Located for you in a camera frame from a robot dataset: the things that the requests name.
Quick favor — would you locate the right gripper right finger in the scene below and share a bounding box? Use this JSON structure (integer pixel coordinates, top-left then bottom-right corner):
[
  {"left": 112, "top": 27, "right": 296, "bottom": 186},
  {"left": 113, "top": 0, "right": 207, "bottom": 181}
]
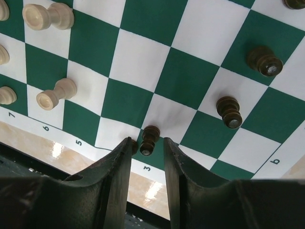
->
[{"left": 163, "top": 137, "right": 305, "bottom": 229}]

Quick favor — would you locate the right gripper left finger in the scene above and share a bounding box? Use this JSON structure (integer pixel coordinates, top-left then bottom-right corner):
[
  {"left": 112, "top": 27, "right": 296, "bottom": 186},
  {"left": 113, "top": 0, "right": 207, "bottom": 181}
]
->
[{"left": 0, "top": 137, "right": 132, "bottom": 229}]

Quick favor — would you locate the dark pawn g2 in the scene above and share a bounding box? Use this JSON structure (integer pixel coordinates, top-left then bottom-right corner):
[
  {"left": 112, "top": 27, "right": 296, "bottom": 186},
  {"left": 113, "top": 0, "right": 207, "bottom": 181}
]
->
[{"left": 216, "top": 96, "right": 243, "bottom": 129}]

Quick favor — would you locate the dark pawn h2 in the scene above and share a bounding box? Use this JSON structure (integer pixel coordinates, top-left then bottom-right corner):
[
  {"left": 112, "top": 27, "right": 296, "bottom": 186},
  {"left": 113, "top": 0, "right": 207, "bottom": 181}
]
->
[{"left": 246, "top": 46, "right": 284, "bottom": 77}]

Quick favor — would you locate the white chess pawn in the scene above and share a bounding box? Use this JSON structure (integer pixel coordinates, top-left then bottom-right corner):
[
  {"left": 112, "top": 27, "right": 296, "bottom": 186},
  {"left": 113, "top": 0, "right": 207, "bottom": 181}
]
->
[{"left": 36, "top": 78, "right": 77, "bottom": 111}]

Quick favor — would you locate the green white chess mat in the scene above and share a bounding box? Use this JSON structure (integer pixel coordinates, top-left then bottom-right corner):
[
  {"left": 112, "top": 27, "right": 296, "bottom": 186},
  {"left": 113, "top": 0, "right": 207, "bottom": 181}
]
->
[{"left": 0, "top": 0, "right": 305, "bottom": 182}]

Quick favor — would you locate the white chess rook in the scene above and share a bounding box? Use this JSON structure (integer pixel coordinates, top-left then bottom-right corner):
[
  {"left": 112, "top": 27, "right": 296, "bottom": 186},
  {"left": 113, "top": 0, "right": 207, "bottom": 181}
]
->
[{"left": 22, "top": 2, "right": 74, "bottom": 31}]

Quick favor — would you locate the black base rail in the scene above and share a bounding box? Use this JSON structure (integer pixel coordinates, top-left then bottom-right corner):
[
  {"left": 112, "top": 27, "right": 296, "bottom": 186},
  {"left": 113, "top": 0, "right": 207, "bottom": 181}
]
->
[{"left": 0, "top": 142, "right": 171, "bottom": 229}]

